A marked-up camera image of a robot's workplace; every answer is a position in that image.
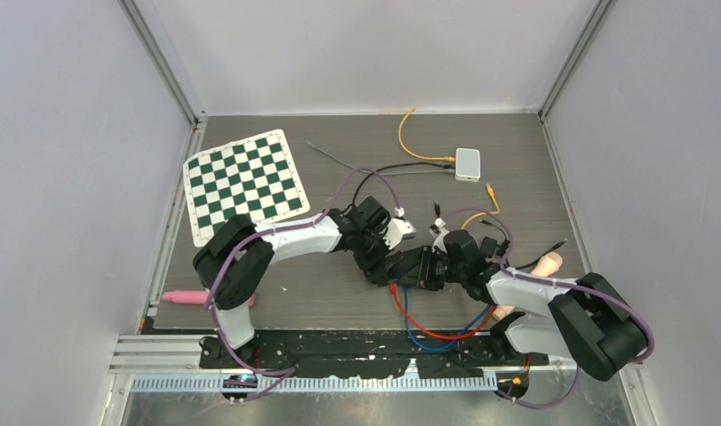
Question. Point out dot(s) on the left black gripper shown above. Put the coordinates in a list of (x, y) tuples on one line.
[(373, 273)]

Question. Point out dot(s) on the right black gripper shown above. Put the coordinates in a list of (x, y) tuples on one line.
[(436, 286)]

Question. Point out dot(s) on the black network switch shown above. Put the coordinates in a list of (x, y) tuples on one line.
[(408, 268)]

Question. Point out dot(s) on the green white chessboard mat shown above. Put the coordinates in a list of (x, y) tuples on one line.
[(255, 176)]

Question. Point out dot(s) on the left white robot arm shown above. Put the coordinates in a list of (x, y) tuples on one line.
[(233, 263)]

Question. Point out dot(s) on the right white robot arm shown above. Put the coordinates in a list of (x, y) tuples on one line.
[(584, 319)]

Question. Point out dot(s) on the white router box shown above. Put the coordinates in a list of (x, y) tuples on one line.
[(467, 165)]

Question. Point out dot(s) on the beige cylinder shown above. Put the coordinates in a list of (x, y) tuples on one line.
[(546, 266)]

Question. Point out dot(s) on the pink cylinder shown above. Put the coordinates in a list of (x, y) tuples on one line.
[(197, 297)]

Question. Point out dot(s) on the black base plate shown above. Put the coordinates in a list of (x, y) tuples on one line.
[(375, 354)]

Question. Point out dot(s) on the slotted cable duct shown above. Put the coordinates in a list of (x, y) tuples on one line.
[(245, 383)]

